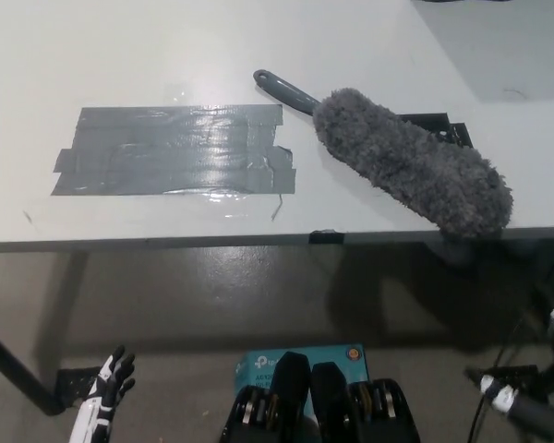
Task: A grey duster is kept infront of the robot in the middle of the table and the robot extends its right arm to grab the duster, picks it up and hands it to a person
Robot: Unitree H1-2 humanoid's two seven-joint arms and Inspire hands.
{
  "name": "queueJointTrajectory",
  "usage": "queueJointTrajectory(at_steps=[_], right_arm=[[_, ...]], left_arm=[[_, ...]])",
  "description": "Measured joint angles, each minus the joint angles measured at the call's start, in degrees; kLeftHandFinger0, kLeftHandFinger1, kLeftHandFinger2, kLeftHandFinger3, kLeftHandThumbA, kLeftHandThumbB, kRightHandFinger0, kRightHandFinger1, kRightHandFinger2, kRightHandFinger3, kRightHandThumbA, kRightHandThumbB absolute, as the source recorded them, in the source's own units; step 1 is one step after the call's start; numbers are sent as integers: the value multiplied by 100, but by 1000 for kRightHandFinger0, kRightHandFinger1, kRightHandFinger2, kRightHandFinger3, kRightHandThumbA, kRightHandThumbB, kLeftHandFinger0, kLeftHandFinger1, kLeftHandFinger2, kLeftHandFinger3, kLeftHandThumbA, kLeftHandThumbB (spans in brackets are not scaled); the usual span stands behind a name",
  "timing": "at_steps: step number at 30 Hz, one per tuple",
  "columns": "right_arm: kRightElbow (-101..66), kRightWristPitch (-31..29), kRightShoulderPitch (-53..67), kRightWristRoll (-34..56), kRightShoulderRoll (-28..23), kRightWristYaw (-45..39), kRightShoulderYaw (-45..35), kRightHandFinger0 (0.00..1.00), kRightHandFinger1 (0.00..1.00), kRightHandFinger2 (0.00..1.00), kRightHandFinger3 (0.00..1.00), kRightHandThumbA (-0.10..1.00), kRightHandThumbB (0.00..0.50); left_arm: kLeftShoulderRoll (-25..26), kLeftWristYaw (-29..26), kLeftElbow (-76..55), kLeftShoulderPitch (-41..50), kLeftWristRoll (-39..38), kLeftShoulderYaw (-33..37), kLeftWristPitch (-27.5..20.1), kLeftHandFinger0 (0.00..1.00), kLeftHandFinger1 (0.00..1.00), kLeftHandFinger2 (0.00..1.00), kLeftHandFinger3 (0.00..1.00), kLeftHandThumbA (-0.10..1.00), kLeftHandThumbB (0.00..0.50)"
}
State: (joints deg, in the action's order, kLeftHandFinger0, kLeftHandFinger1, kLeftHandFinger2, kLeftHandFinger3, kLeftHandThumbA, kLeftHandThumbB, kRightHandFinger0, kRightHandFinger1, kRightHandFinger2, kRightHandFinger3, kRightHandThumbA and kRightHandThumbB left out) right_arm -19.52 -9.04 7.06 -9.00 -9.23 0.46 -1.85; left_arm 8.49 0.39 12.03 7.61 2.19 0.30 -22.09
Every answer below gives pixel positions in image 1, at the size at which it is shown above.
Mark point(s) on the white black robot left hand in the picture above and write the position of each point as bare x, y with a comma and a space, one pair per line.
102, 392

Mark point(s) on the black robot torso blocks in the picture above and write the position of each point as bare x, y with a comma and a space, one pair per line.
323, 406

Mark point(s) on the dark metal table leg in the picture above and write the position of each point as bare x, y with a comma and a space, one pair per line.
14, 369

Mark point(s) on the teal cardboard router box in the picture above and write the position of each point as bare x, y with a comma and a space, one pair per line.
258, 369

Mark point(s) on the black tape patch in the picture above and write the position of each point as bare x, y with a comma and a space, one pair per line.
443, 125

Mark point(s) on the black table foot bracket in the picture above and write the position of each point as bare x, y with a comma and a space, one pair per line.
76, 387
508, 371

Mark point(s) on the grey duct tape patch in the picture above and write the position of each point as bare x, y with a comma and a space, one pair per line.
180, 152

